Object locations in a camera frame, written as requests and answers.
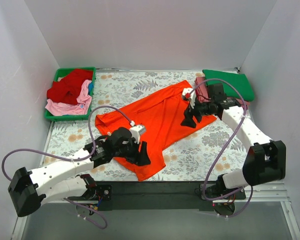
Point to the pink t shirt in bin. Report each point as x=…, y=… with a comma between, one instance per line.
x=64, y=109

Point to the folded dusty pink t shirt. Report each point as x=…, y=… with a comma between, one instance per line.
x=202, y=87

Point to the orange t shirt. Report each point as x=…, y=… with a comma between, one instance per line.
x=162, y=114

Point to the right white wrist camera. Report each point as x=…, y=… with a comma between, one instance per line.
x=189, y=94

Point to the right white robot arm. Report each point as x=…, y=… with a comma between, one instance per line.
x=266, y=159

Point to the blue garment in bin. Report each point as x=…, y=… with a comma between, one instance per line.
x=90, y=89

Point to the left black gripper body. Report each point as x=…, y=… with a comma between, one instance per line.
x=135, y=153

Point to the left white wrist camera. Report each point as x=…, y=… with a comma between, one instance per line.
x=137, y=130

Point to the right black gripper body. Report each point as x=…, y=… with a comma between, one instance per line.
x=194, y=113

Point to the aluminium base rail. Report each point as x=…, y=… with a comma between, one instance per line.
x=167, y=211

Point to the red t shirt in bin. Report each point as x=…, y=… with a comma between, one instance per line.
x=69, y=87

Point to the folded green t shirt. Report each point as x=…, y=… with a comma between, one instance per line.
x=239, y=81

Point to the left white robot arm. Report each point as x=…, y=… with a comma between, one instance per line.
x=30, y=189

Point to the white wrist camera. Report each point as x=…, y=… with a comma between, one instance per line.
x=137, y=130
x=189, y=94

